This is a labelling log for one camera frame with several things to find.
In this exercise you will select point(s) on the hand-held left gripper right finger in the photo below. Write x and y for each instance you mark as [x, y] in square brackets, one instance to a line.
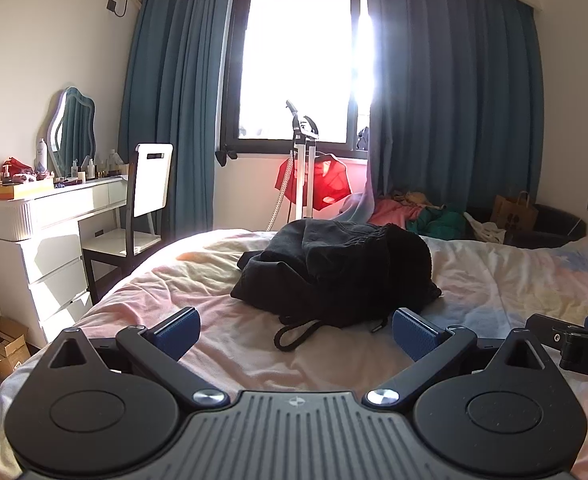
[414, 334]

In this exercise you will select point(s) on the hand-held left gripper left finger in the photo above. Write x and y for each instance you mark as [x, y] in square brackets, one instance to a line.
[176, 334]

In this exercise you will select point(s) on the black pants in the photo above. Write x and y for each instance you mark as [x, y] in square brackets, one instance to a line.
[344, 270]

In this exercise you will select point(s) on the bed with pastel sheet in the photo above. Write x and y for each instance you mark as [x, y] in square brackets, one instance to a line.
[484, 280]

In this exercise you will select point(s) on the black armchair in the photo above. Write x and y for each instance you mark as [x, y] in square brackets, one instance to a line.
[554, 222]

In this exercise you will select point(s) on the white tote bag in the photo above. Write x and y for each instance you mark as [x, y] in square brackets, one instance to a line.
[486, 232]

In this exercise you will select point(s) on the green garment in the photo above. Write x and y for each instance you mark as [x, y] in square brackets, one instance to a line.
[439, 222]

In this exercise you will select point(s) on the brown paper bag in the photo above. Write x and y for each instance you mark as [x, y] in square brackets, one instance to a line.
[514, 215]

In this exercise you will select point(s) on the pink cloth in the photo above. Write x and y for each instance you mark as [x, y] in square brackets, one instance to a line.
[389, 212]

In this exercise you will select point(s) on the beige cloth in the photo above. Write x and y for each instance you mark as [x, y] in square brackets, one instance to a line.
[414, 197]

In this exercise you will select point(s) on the white dressing table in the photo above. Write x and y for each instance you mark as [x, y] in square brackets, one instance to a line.
[54, 270]

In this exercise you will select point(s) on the white backed chair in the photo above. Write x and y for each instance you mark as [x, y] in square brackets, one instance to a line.
[149, 180]

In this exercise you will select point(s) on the red garment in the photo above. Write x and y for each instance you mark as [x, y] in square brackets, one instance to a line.
[331, 180]

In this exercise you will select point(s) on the open cardboard box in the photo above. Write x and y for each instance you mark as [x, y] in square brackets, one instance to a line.
[1, 342]

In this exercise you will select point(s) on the black curtain tieback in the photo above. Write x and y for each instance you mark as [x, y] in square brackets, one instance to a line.
[224, 155]

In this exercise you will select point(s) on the row of cosmetic bottles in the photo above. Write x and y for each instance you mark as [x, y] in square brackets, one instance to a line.
[91, 167]

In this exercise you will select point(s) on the white garment steamer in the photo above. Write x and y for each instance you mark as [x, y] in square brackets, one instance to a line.
[301, 170]

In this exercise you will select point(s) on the dark windowsill ornament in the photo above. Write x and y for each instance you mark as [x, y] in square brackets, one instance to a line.
[362, 139]

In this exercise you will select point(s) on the white ribbed storage box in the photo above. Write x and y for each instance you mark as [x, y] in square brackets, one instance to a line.
[6, 220]

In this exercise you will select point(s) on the wooden tray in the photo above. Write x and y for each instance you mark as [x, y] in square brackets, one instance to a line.
[21, 191]

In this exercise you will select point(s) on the white spray can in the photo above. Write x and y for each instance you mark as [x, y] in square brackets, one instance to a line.
[42, 155]

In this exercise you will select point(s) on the wavy framed mirror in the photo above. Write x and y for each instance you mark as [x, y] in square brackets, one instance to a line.
[74, 130]

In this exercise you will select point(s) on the red pouch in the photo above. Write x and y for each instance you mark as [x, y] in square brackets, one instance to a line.
[16, 166]

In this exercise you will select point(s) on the teal window curtain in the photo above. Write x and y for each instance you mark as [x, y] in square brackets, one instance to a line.
[454, 90]
[174, 85]

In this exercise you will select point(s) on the dark framed window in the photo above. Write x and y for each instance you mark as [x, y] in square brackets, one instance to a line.
[299, 60]

